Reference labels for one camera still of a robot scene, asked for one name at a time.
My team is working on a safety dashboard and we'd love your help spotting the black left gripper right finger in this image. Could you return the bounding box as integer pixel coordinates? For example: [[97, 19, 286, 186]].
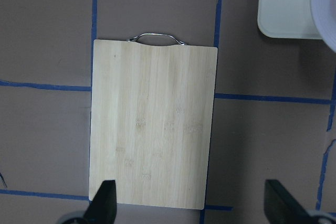
[[264, 179, 315, 224]]

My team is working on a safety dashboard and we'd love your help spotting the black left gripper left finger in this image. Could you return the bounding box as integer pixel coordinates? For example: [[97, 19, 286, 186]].
[[83, 180, 117, 224]]

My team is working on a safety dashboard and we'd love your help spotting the white round plate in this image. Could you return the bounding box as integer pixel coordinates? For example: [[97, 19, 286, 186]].
[[310, 0, 335, 51]]

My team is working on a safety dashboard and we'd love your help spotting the cream bear tray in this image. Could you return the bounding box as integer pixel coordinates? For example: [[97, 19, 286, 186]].
[[257, 0, 321, 39]]

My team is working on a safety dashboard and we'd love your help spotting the wooden cutting board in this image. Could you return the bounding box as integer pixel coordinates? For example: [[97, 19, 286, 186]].
[[89, 39, 217, 209]]

